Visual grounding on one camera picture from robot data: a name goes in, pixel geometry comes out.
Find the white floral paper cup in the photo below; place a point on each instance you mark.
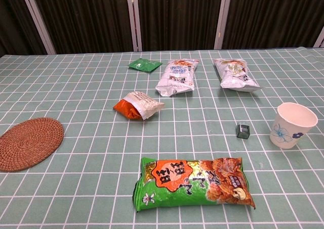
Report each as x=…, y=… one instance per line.
x=283, y=138

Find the small grey metal part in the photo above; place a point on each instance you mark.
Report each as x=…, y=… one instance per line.
x=243, y=131

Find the orange and white snack packet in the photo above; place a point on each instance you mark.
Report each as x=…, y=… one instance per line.
x=141, y=102

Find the white snack bag blue print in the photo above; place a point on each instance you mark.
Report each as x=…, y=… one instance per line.
x=177, y=80

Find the small green sachet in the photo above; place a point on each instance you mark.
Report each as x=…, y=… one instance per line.
x=144, y=65

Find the white snack bag green print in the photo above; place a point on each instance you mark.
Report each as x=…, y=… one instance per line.
x=235, y=74

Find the large green orange snack bag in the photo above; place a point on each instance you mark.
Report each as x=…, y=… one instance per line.
x=189, y=188

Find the green checked tablecloth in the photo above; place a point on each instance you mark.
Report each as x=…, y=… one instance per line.
x=76, y=100

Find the dark ribbed screen panel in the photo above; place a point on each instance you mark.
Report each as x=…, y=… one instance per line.
x=83, y=16
x=177, y=16
x=12, y=16
x=273, y=11

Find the round woven rattan coaster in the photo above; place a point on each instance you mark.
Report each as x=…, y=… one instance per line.
x=30, y=143

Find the white screen frame post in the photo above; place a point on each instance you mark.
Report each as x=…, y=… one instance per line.
x=222, y=19
x=320, y=39
x=134, y=24
x=38, y=21

